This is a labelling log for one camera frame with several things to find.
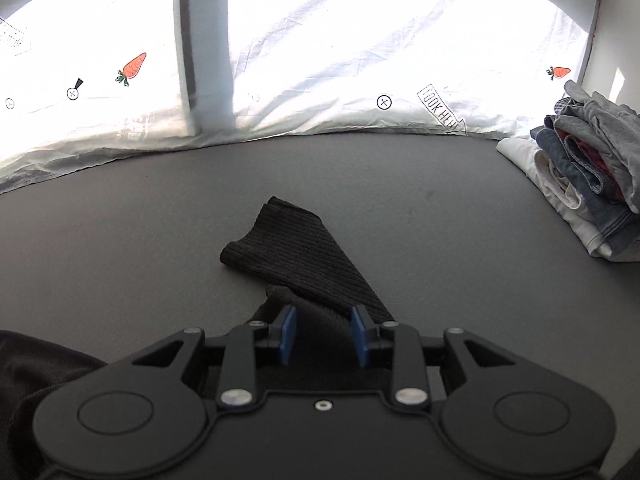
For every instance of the white folded garment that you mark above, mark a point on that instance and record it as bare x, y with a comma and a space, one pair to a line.
525, 160

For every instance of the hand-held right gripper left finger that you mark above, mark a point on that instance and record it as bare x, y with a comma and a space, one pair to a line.
288, 332

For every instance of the black ribbed garment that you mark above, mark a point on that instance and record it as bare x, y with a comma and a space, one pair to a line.
300, 255

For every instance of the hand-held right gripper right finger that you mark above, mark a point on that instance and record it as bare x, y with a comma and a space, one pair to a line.
361, 335

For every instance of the white carrot print curtain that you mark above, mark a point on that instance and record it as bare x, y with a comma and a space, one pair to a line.
350, 60

